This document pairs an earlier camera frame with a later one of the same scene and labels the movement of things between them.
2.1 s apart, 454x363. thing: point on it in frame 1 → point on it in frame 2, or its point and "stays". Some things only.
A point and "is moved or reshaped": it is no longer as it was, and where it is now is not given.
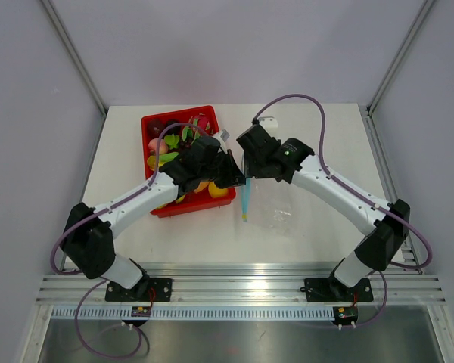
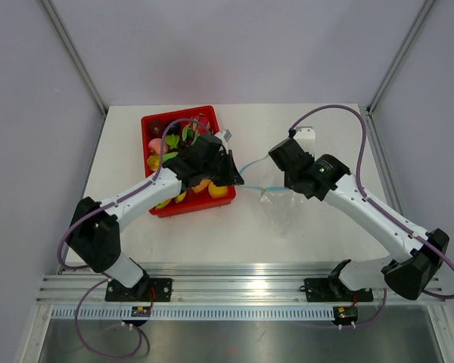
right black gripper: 250,169 → 287,181
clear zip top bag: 270,210 is moved or reshaped
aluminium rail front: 244,284 stays
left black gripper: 234,176 stays
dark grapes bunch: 186,144 stays
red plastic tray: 166,135 stays
